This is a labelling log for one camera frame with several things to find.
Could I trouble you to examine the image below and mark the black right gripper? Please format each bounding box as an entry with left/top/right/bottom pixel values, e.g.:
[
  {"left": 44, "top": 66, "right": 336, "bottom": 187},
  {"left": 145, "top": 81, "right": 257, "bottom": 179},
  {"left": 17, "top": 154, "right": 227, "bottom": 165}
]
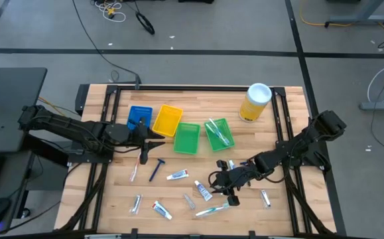
[{"left": 210, "top": 159, "right": 262, "bottom": 206}]

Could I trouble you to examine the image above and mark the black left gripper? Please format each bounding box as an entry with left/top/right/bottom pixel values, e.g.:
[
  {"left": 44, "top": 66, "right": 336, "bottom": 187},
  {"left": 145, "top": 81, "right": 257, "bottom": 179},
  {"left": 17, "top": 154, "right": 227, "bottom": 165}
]
[{"left": 127, "top": 116, "right": 166, "bottom": 165}]

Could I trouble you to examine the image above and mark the small blue toothpaste tube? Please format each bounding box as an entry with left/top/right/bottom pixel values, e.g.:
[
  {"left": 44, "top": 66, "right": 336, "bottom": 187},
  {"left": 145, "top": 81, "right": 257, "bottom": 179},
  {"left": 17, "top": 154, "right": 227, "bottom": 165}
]
[{"left": 194, "top": 179, "right": 214, "bottom": 202}]

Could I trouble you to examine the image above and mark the teal toothbrush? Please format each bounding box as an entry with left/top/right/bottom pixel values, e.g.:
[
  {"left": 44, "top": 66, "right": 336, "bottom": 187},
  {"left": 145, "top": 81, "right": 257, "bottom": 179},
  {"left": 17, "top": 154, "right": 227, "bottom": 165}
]
[{"left": 194, "top": 202, "right": 231, "bottom": 218}]

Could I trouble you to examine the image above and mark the red toothbrush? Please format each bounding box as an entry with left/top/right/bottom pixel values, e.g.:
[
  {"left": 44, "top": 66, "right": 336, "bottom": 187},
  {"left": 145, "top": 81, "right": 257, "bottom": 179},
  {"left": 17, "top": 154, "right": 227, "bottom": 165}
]
[{"left": 129, "top": 152, "right": 143, "bottom": 183}]

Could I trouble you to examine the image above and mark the blue toothbrush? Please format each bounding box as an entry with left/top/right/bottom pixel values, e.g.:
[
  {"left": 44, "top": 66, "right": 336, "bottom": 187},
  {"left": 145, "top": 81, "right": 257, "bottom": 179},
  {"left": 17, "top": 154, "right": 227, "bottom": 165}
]
[{"left": 206, "top": 118, "right": 231, "bottom": 147}]

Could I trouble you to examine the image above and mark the yellow plastic basket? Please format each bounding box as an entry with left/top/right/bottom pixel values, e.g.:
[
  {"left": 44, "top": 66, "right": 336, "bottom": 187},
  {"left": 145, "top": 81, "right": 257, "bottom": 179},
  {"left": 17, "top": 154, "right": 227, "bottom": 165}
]
[{"left": 152, "top": 104, "right": 184, "bottom": 138}]

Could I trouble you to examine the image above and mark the blue plastic basket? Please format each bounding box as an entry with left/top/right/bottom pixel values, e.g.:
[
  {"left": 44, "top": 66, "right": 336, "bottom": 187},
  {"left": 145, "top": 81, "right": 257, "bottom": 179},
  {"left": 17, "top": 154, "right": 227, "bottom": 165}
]
[{"left": 126, "top": 105, "right": 154, "bottom": 132}]

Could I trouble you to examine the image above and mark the green plastic basket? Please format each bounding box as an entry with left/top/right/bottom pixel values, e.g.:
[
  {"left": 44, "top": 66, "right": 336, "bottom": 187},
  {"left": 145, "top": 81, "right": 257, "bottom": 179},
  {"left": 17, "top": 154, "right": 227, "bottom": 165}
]
[
  {"left": 204, "top": 118, "right": 236, "bottom": 153},
  {"left": 172, "top": 122, "right": 202, "bottom": 156}
]

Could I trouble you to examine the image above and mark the yellow wipes canister white lid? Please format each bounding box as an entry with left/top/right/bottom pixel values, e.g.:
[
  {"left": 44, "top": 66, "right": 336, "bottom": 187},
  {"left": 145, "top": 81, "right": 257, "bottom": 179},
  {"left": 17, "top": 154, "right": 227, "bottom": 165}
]
[{"left": 238, "top": 82, "right": 273, "bottom": 123}]

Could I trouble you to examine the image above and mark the black flat desk panel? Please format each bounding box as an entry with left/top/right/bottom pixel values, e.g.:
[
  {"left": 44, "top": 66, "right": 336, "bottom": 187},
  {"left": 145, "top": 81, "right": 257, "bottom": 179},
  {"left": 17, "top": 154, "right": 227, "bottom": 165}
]
[{"left": 0, "top": 67, "right": 48, "bottom": 153}]

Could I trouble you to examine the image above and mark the dark grey computer desk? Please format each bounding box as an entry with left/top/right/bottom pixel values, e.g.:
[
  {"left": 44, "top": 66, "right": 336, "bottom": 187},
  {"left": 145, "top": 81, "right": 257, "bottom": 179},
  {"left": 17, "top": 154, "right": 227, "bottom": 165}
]
[{"left": 0, "top": 151, "right": 36, "bottom": 235}]

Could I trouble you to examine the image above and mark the grey desk foot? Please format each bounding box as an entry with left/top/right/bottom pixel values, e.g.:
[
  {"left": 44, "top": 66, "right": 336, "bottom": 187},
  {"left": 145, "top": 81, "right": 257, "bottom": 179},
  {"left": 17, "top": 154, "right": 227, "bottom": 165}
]
[{"left": 359, "top": 100, "right": 384, "bottom": 111}]

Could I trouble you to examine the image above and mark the grey desk leg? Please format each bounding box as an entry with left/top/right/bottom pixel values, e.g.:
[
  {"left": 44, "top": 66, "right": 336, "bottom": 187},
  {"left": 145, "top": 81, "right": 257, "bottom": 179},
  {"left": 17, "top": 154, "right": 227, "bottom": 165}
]
[{"left": 324, "top": 0, "right": 384, "bottom": 28}]

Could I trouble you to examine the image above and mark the black aluminium table frame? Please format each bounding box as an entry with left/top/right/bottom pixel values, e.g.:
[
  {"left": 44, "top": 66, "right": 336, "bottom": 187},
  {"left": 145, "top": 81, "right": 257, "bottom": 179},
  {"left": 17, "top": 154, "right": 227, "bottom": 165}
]
[{"left": 54, "top": 84, "right": 347, "bottom": 239}]

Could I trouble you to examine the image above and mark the thin yellow cable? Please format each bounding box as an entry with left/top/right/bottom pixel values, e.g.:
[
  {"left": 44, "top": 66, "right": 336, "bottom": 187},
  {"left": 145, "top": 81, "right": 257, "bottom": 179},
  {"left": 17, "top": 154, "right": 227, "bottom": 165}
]
[{"left": 38, "top": 96, "right": 67, "bottom": 117}]

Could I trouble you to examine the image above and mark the black cable loop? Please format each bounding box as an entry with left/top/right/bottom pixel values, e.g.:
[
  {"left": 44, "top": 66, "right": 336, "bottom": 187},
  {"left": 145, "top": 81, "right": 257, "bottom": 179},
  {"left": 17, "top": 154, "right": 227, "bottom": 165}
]
[{"left": 135, "top": 11, "right": 156, "bottom": 36}]

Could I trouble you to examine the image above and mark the long black floor cable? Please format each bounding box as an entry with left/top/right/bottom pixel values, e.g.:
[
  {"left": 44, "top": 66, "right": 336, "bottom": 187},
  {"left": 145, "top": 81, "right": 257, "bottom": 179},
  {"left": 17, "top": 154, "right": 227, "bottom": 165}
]
[{"left": 71, "top": 0, "right": 143, "bottom": 90}]

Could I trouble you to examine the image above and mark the white cable with yellow plug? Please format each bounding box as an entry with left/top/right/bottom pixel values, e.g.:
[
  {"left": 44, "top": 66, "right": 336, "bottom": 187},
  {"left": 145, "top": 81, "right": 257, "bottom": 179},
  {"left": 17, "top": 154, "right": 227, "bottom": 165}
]
[{"left": 90, "top": 0, "right": 127, "bottom": 23}]

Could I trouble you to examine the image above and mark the yellow floor cable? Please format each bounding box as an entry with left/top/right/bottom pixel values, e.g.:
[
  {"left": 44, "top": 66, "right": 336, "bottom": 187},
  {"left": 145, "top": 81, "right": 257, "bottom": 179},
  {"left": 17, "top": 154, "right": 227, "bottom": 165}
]
[{"left": 298, "top": 0, "right": 384, "bottom": 39}]

